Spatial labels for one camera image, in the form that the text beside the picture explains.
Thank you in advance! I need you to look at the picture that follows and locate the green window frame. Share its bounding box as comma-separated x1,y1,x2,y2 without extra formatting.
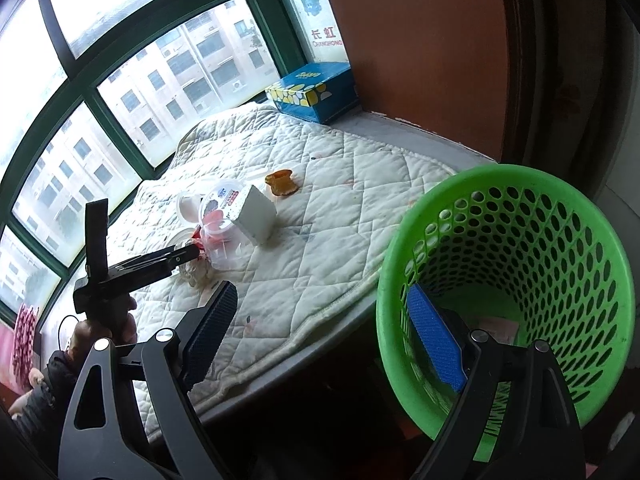
0,0,351,321

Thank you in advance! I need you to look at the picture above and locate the black cable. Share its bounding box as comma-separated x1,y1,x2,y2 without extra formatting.
56,314,76,351

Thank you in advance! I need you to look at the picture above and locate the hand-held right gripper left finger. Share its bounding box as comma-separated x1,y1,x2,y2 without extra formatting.
57,280,239,480

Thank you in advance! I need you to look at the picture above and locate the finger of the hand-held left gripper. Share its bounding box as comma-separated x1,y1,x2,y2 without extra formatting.
107,262,177,295
110,244,202,275

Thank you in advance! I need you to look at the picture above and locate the green plastic basket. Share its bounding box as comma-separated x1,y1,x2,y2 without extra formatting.
375,164,635,463

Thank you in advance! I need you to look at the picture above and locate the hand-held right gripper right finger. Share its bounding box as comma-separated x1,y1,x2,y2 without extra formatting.
406,283,586,480

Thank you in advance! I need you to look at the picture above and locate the person's left forearm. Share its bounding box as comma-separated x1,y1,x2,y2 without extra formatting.
10,349,92,442

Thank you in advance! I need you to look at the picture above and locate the orange jelly cup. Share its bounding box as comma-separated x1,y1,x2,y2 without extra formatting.
264,170,300,200

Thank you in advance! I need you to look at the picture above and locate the pinkish paper scrap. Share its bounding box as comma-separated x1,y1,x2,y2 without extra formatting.
472,315,521,346

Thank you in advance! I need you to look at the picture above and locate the blue tissue box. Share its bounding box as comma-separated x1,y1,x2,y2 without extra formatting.
264,61,360,125

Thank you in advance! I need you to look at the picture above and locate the clear plastic wrapper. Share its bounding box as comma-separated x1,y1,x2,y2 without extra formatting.
172,255,218,288

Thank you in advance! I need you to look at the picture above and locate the pink patterned cloth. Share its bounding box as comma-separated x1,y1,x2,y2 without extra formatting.
10,305,43,396

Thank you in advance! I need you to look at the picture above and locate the brown wooden panel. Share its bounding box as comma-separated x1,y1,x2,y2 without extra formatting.
350,0,506,163

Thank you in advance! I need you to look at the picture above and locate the white quilted mat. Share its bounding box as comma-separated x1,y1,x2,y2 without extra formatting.
102,105,458,411

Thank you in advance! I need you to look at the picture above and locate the clear tub with printed lid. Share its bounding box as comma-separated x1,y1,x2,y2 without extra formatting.
198,179,251,267

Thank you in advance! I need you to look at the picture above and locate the person's left hand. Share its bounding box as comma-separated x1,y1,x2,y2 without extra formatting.
70,298,138,357

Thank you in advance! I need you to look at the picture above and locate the window sticker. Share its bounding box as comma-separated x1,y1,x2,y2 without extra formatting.
295,0,348,53

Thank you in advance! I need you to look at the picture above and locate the dark wooden door frame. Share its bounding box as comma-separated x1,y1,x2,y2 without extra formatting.
495,0,608,196

